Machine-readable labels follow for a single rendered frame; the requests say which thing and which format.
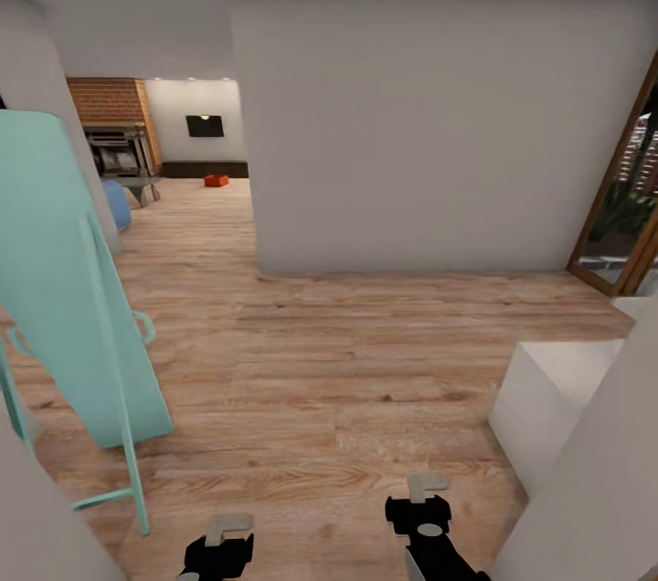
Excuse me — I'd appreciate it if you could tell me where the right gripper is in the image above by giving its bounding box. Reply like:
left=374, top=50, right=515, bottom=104
left=385, top=496, right=451, bottom=535

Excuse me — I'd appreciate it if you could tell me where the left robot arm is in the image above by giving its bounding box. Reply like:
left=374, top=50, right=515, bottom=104
left=173, top=513, right=255, bottom=581

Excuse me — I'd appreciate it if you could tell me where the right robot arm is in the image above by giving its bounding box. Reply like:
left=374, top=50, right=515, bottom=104
left=385, top=474, right=490, bottom=581

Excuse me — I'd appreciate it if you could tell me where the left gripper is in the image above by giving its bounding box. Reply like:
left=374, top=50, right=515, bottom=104
left=186, top=534, right=254, bottom=581

